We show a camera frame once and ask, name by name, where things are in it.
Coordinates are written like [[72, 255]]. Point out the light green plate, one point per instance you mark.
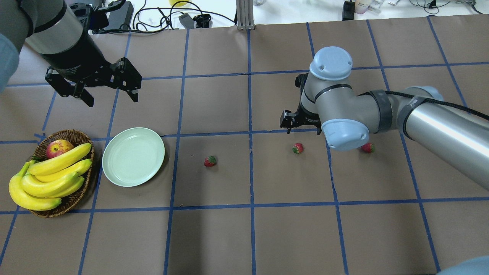
[[133, 157]]

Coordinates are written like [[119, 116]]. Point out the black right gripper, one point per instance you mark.
[[293, 119]]

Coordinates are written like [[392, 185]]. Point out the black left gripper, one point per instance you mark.
[[78, 57]]

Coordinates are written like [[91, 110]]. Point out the yellow banana bunch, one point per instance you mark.
[[40, 185]]

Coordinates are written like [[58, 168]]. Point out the red apple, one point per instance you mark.
[[58, 147]]

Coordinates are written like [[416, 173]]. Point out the black power adapter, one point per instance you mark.
[[348, 11]]

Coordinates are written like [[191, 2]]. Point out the strawberry nearest plate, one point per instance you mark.
[[210, 161]]

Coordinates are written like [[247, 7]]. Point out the aluminium frame post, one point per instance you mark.
[[245, 15]]

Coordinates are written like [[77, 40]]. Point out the black power brick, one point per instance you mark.
[[120, 18]]

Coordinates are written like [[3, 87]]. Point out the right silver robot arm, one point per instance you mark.
[[457, 134]]

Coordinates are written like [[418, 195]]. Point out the white paper cup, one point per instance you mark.
[[361, 6]]

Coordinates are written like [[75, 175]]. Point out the strawberry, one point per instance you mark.
[[298, 148], [368, 148]]

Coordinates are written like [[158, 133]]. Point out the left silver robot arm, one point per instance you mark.
[[54, 31]]

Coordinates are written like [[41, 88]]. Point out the wicker fruit basket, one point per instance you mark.
[[76, 137]]

